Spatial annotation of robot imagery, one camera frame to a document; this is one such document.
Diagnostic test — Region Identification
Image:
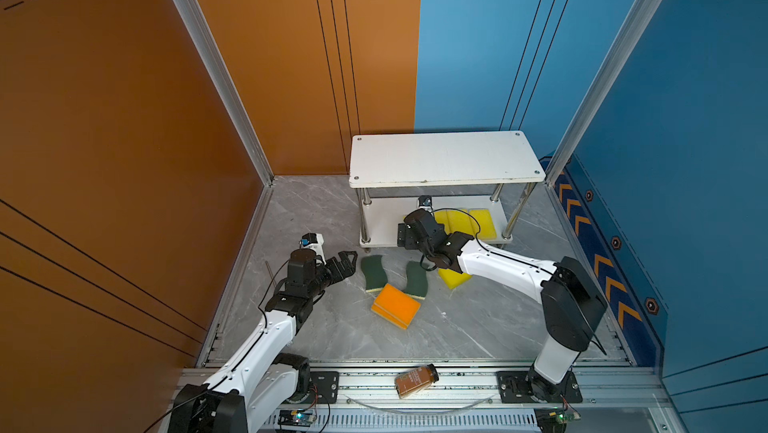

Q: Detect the yellow sponge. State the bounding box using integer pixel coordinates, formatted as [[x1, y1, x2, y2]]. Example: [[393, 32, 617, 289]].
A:
[[446, 209, 478, 236], [438, 269, 472, 290], [433, 210, 451, 234], [469, 209, 497, 242]]

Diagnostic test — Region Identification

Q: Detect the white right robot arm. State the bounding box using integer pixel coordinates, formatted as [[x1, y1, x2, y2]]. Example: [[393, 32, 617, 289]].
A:
[[397, 196, 608, 404]]

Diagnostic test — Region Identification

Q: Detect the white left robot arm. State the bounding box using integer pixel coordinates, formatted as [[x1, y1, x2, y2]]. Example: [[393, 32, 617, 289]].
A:
[[166, 246, 358, 432]]

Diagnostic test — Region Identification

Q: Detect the white two-tier shelf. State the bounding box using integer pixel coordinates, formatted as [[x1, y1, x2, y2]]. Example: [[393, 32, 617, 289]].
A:
[[349, 131, 545, 248]]

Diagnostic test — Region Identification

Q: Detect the green scouring sponge left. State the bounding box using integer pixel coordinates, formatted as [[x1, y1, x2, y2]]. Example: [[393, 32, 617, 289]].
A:
[[360, 255, 388, 293]]

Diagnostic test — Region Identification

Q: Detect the green scouring sponge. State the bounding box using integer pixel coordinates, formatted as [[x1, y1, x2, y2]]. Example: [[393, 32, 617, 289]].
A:
[[360, 255, 388, 293], [403, 262, 429, 300]]

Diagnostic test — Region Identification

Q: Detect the green scouring sponge right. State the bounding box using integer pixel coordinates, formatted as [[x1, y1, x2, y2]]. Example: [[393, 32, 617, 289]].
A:
[[403, 262, 429, 300]]

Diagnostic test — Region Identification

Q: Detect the orange sponge stack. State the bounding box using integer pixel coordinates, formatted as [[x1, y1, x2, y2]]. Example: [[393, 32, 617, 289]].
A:
[[371, 284, 421, 330]]

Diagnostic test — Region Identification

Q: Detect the brown spice bottle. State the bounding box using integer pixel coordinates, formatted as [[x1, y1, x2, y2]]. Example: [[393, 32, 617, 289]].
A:
[[394, 364, 439, 399]]

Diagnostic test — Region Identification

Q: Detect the green circuit board left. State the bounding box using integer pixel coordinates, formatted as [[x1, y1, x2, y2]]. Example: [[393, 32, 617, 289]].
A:
[[277, 410, 317, 429]]

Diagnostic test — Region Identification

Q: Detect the circuit board right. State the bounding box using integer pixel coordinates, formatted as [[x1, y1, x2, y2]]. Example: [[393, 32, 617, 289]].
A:
[[537, 410, 582, 431]]

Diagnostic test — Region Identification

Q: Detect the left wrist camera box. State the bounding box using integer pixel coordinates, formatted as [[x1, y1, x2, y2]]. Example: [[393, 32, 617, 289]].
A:
[[300, 233, 326, 262]]

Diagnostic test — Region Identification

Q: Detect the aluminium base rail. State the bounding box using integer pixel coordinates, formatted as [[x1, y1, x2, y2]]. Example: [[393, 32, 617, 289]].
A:
[[161, 360, 679, 433]]

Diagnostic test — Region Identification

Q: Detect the aluminium corner post left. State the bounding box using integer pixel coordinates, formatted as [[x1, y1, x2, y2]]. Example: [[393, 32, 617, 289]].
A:
[[172, 0, 274, 187]]

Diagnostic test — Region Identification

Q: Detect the aluminium corner post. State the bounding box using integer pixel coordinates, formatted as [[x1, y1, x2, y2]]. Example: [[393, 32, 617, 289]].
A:
[[172, 0, 274, 187], [544, 0, 663, 188]]

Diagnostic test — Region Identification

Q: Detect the aluminium corner post right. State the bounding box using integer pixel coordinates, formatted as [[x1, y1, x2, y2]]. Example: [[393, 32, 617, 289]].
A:
[[544, 0, 663, 188]]

